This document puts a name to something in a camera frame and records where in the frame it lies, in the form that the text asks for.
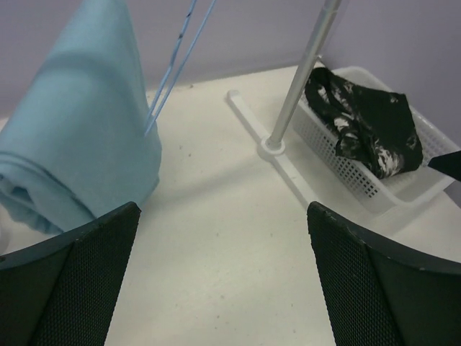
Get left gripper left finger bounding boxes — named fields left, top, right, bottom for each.
left=1, top=202, right=140, bottom=345

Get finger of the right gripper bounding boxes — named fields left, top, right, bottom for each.
left=428, top=151, right=461, bottom=181

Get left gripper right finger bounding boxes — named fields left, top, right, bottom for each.
left=307, top=202, right=460, bottom=345

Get black white patterned trousers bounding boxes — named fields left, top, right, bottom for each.
left=304, top=66, right=424, bottom=179

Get blue wire trouser hanger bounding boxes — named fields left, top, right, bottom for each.
left=144, top=0, right=217, bottom=136

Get light blue folded trousers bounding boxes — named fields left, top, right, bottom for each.
left=1, top=1, right=161, bottom=234

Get clear plastic basket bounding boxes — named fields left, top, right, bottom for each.
left=293, top=65, right=460, bottom=213

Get white metal clothes rack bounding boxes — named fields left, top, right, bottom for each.
left=226, top=0, right=341, bottom=208

